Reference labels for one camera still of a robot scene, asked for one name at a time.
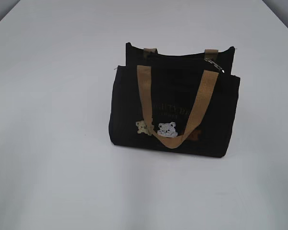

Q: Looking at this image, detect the black canvas tote bag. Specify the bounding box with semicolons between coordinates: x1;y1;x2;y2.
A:
108;43;240;158

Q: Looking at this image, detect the silver zipper pull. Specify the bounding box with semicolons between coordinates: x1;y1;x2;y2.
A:
204;58;225;73

